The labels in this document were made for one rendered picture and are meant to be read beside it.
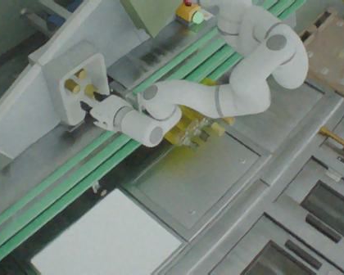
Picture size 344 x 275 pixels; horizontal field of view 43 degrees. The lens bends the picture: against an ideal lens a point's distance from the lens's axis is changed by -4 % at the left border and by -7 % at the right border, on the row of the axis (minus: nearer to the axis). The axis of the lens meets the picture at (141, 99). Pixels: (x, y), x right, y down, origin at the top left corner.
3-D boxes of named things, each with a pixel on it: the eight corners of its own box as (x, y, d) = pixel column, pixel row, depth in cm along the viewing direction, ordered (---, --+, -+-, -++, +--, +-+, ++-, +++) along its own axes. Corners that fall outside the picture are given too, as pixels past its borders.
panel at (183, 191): (26, 263, 146) (93, 335, 129) (24, 260, 144) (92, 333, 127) (203, 112, 185) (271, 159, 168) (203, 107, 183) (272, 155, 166)
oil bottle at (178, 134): (137, 118, 169) (180, 150, 159) (136, 108, 165) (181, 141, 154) (147, 109, 172) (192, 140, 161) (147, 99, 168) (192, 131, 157)
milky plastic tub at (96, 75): (56, 114, 154) (71, 128, 150) (42, 67, 137) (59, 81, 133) (94, 86, 162) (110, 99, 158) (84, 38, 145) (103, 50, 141)
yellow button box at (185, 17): (174, 19, 177) (188, 27, 174) (174, 3, 172) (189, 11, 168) (186, 11, 180) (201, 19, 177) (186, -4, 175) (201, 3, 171)
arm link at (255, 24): (291, 20, 121) (280, 67, 131) (240, -16, 138) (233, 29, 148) (265, 24, 118) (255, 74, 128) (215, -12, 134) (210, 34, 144)
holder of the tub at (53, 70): (58, 123, 159) (72, 136, 155) (41, 67, 138) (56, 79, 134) (95, 96, 166) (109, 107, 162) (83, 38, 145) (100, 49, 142)
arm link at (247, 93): (230, 72, 128) (212, 39, 118) (304, 60, 119) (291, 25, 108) (228, 123, 120) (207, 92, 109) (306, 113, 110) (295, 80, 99)
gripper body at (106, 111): (116, 140, 131) (92, 126, 139) (142, 119, 136) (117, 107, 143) (110, 119, 127) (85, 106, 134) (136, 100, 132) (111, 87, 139)
